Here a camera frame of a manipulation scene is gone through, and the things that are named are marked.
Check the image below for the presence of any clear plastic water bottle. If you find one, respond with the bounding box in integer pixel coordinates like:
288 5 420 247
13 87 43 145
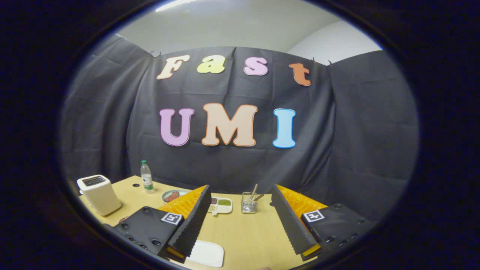
140 160 155 194

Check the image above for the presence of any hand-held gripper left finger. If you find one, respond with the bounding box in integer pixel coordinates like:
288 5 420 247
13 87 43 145
112 184 212 263

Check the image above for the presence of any black backdrop cloth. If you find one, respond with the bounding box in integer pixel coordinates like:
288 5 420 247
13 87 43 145
60 34 420 222

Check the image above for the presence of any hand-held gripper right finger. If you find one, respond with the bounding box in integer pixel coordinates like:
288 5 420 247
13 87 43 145
271 184 377 262

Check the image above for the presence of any pale green oval plate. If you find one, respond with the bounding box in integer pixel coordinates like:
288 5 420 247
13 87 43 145
162 189 192 204

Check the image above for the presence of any wire utensil basket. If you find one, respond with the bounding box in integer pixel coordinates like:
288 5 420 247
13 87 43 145
241 192 258 214

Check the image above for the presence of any white plate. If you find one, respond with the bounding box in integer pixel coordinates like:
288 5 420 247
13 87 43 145
186 240 225 268

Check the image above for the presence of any white divided condiment dish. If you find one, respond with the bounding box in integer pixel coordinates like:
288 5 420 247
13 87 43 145
207 197 233 216

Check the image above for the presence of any white toaster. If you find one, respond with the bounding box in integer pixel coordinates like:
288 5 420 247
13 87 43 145
77 174 122 216

